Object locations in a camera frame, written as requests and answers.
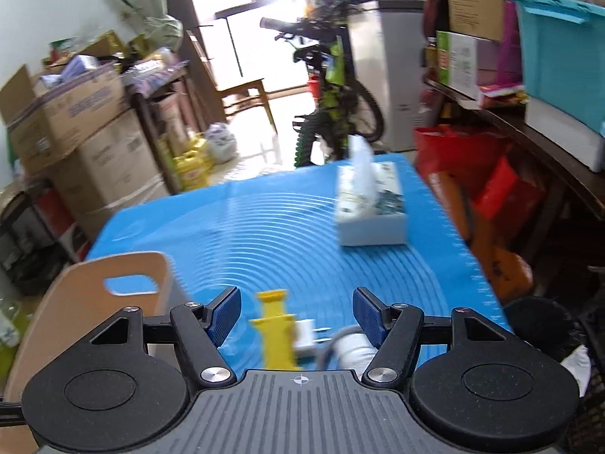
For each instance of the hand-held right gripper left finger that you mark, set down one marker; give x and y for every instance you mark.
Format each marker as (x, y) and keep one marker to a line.
(226, 317)

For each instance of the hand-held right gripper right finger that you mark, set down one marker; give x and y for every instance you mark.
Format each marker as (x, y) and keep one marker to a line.
(371, 317)

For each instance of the white small bottle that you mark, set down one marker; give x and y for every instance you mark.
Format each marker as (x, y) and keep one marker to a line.
(354, 347)

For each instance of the yellow plastic toy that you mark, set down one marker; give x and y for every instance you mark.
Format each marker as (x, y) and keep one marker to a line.
(276, 335)

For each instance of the white plug charger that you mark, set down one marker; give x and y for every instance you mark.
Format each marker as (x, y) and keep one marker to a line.
(305, 335)

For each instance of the beige plastic basket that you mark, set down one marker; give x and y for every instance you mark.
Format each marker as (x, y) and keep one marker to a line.
(80, 293)

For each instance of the tissue box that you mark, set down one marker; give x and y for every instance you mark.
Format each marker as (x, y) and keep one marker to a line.
(368, 227)

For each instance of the blue silicone mat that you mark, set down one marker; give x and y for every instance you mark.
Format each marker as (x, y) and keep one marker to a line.
(283, 227)

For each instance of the orange brown box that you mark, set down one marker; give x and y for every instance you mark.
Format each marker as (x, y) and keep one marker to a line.
(496, 260)

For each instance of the yellow plastic containers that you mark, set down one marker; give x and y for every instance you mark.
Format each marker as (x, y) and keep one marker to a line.
(191, 165)

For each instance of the black waste basket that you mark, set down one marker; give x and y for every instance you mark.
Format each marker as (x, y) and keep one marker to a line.
(539, 321)

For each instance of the red paper bag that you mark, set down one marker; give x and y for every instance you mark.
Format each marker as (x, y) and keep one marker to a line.
(449, 161)

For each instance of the white plastic bag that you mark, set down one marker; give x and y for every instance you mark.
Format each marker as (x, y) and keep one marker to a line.
(221, 142)

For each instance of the large taped cardboard box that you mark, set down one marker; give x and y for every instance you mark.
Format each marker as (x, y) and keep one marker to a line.
(113, 175)

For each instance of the black metal cart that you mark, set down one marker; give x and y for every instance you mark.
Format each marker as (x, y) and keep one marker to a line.
(33, 241)

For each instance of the crumpled white paper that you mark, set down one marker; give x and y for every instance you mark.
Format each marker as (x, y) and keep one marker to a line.
(576, 369)

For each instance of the dark wooden side table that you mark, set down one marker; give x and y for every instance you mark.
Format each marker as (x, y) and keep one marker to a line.
(151, 118)

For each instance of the green black bicycle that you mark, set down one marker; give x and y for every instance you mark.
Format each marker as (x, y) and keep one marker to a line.
(331, 104)

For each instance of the white leaf print bottle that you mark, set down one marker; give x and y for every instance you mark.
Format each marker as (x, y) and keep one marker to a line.
(7, 326)

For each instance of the wooden chair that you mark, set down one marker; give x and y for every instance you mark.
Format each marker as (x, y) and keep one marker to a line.
(241, 90)

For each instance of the dark wooden bench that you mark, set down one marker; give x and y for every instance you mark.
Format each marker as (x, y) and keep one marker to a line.
(543, 161)

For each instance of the white freezer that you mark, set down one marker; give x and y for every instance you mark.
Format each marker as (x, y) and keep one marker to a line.
(397, 80)

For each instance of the pink flat boxes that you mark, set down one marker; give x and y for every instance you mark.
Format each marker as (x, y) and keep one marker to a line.
(501, 94)

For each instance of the white foam box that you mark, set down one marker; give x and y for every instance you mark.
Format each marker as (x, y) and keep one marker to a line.
(562, 137)

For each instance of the green white carton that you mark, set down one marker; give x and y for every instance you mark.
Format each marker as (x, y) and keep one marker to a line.
(456, 64)

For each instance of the teal storage bin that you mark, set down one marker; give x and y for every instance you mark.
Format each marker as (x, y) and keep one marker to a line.
(557, 66)

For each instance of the green curtain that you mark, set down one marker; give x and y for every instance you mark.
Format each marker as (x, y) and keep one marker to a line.
(137, 0)

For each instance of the brown cardboard box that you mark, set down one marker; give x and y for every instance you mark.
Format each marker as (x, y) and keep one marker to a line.
(477, 0)

